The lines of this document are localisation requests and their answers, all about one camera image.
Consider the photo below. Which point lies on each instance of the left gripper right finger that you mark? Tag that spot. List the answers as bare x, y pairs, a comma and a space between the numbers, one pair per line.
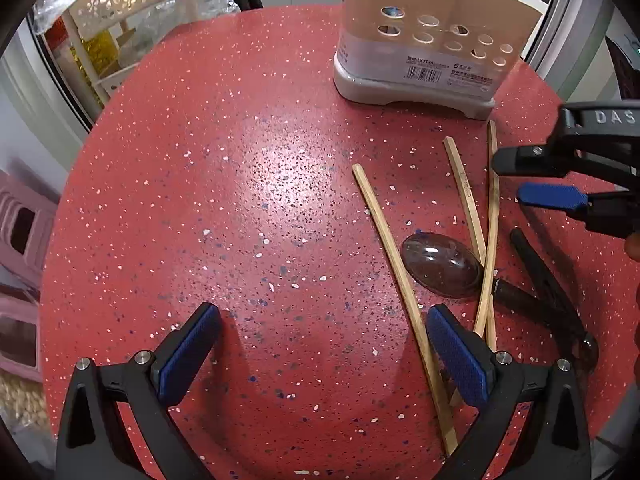
554, 440

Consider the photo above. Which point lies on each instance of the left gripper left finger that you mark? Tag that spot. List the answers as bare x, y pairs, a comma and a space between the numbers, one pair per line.
92, 439

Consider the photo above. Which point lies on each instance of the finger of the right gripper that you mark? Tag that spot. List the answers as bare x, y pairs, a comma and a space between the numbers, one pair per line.
613, 214
541, 162

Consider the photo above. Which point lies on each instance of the bamboo chopstick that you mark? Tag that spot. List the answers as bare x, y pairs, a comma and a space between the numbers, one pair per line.
493, 207
484, 324
434, 380

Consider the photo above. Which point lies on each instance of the dark translucent plastic spoon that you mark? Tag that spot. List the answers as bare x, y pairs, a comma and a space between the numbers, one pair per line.
449, 269
550, 289

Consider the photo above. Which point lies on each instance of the person hand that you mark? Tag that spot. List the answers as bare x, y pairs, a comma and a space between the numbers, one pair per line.
632, 246

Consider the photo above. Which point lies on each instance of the beige utensil holder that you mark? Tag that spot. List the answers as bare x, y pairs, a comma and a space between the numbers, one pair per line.
451, 53

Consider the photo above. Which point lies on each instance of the beige plastic storage cart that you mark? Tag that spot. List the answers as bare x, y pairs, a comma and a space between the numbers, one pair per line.
125, 20

